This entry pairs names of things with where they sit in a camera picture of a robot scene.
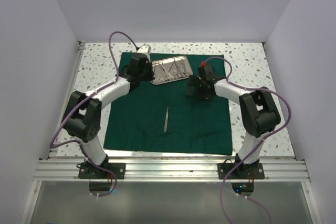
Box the aluminium left side rail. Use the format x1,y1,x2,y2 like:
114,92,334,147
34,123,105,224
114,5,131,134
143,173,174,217
48,41,86,153

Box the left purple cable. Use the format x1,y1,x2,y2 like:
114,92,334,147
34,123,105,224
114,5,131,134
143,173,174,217
49,31,141,198

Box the steel scissors in tray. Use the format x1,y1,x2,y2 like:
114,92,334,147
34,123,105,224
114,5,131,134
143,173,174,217
172,61,190,79

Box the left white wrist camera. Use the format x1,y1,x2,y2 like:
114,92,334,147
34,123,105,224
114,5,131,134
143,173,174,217
137,44,152,62

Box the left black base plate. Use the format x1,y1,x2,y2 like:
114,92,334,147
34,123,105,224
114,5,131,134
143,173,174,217
76,162,126,179

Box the steel tweezers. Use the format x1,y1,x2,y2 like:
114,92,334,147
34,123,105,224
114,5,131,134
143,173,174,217
164,107,169,133

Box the aluminium front rail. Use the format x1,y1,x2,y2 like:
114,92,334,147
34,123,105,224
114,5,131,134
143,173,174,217
33,156,310,183

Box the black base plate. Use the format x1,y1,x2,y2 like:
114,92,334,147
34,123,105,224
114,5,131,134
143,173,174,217
76,162,126,179
217,162,265,180

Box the steel forceps in tray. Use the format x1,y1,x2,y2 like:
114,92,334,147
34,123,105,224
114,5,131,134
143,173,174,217
159,64,170,81

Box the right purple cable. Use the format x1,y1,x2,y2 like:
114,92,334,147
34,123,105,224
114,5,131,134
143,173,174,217
203,56,292,224

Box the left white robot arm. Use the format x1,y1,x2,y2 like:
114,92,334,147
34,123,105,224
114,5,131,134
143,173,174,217
61,48,154,178

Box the purple cable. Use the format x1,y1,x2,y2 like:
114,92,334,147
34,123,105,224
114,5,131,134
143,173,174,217
203,56,292,224
49,31,141,198

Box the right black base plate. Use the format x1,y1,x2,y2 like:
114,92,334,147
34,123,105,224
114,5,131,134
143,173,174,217
217,162,265,180

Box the aluminium rail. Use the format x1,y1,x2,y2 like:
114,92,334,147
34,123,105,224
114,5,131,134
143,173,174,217
33,156,310,183
48,41,86,153

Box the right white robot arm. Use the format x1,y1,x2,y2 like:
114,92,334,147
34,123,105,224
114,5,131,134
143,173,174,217
186,65,281,178

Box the steel instrument tray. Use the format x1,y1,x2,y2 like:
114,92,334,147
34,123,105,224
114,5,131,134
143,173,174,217
152,55,193,85

